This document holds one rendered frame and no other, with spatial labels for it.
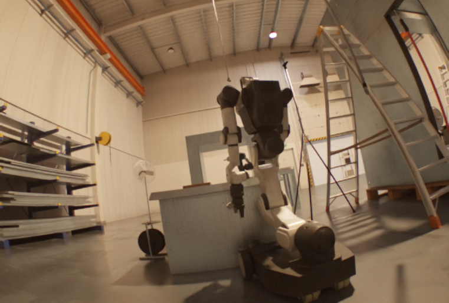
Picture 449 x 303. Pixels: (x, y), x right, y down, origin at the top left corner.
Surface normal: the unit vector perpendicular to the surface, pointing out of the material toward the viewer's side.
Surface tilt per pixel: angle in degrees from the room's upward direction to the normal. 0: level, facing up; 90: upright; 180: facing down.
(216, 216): 90
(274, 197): 73
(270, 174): 87
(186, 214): 90
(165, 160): 90
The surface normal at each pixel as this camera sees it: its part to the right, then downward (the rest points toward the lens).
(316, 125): -0.05, -0.24
